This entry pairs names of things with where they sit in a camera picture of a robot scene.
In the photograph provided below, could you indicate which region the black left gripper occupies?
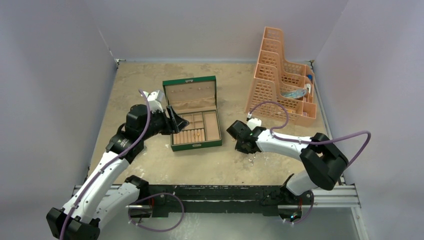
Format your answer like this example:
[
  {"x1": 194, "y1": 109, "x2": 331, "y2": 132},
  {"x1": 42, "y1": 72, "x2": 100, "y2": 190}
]
[{"x1": 140, "y1": 105, "x2": 188, "y2": 141}]

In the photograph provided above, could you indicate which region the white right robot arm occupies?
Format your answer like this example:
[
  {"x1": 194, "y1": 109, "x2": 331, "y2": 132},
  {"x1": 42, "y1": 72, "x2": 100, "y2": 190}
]
[{"x1": 226, "y1": 120, "x2": 349, "y2": 204}]

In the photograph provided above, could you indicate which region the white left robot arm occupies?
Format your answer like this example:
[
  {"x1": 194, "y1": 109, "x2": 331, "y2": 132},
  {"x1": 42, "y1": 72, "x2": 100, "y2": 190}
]
[{"x1": 46, "y1": 104, "x2": 189, "y2": 240}]

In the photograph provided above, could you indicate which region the silver jewelry piece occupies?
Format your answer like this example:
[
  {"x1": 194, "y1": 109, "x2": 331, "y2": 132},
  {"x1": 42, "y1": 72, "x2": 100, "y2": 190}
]
[{"x1": 246, "y1": 156, "x2": 256, "y2": 166}]

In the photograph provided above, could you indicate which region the green jewelry box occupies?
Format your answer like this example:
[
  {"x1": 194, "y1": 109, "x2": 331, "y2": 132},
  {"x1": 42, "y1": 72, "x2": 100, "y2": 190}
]
[{"x1": 162, "y1": 75, "x2": 223, "y2": 152}]

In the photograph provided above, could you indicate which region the blue item in organizer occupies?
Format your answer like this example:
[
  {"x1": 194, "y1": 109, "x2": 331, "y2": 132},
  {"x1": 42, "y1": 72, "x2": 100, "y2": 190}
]
[{"x1": 281, "y1": 88, "x2": 309, "y2": 99}]

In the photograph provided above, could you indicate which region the peach plastic file organizer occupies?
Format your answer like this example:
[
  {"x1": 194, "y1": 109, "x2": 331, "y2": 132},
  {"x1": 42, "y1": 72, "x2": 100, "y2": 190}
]
[{"x1": 245, "y1": 26, "x2": 317, "y2": 127}]

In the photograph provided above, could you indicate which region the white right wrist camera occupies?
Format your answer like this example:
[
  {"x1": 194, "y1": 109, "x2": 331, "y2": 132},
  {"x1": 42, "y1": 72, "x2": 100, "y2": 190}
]
[{"x1": 246, "y1": 113, "x2": 262, "y2": 131}]

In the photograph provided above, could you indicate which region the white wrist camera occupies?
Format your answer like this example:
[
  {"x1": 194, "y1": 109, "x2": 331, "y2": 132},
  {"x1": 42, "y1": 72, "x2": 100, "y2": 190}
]
[
  {"x1": 246, "y1": 113, "x2": 262, "y2": 131},
  {"x1": 144, "y1": 90, "x2": 165, "y2": 113}
]

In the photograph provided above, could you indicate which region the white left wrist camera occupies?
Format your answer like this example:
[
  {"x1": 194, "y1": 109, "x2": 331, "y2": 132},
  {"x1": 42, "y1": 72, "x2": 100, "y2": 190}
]
[{"x1": 144, "y1": 90, "x2": 165, "y2": 113}]

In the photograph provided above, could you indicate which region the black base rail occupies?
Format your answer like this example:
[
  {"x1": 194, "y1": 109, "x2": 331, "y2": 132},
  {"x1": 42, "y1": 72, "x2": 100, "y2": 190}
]
[{"x1": 124, "y1": 175, "x2": 314, "y2": 221}]

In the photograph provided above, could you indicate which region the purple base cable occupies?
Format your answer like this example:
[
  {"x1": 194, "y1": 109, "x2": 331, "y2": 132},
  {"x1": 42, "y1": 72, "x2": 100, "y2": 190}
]
[{"x1": 127, "y1": 193, "x2": 184, "y2": 233}]

